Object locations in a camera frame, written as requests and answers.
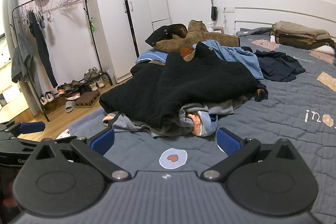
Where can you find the grey white patterned cloth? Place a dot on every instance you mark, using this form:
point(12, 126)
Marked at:
point(64, 133)

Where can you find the grey hanging shirt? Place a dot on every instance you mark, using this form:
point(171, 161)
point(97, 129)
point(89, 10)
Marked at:
point(22, 56)

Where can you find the navy garment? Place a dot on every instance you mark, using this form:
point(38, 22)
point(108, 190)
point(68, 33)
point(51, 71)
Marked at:
point(278, 66)

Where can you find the grey sweatshirt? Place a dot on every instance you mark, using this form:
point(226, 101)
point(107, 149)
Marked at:
point(136, 124)

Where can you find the clear bottle by wardrobe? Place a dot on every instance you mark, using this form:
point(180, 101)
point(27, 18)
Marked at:
point(110, 78)

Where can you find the dark hanging pants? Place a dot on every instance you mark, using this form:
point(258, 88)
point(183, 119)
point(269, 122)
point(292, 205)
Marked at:
point(43, 50)

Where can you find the olive cardboard box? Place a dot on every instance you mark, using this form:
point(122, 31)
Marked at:
point(88, 99)

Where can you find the grey curtain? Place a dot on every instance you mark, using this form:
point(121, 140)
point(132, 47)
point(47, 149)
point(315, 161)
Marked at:
point(10, 3)

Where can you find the black quilted jacket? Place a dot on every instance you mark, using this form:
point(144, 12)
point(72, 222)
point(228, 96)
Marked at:
point(183, 82)

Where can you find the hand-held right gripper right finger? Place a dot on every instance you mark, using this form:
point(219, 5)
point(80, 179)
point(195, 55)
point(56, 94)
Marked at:
point(228, 141)

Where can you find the light blue peach garment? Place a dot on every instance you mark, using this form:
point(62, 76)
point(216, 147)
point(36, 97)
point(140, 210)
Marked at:
point(207, 121)

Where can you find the blue striped garment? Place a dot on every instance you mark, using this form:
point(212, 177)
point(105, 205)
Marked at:
point(152, 56)

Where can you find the grey slipper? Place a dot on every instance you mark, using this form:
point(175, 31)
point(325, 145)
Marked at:
point(70, 106)

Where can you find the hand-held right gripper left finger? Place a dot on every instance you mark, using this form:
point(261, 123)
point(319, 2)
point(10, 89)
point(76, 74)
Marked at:
point(103, 140)

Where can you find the green hanging item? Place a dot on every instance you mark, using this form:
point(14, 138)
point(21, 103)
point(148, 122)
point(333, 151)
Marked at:
point(92, 25)

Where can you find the black clothes rack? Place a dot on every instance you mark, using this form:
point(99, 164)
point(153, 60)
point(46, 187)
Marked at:
point(98, 53)

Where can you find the dark brown patterned garment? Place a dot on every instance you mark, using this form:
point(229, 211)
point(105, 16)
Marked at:
point(261, 92)

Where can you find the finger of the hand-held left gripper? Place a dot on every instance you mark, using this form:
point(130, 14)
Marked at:
point(31, 127)

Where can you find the row of shoes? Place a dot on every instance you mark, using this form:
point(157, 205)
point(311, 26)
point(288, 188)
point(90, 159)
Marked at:
point(76, 87)

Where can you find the white wardrobe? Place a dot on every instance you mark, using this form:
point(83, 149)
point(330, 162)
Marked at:
point(113, 29)

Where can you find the white wall socket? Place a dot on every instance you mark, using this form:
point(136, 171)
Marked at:
point(228, 9)

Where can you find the black hanging brush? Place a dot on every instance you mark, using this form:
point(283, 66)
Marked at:
point(214, 12)

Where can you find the brown fleece coat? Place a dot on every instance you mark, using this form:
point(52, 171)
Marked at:
point(204, 39)

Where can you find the folded beige brown blanket stack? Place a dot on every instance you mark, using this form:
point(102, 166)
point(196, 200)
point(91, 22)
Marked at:
point(299, 35)

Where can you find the white pillow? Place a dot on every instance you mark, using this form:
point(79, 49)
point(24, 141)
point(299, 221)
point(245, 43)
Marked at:
point(326, 50)

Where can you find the white headboard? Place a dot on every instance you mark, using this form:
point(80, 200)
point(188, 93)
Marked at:
point(262, 14)

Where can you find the grey quilted bedspread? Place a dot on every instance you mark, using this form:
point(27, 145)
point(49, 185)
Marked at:
point(275, 121)

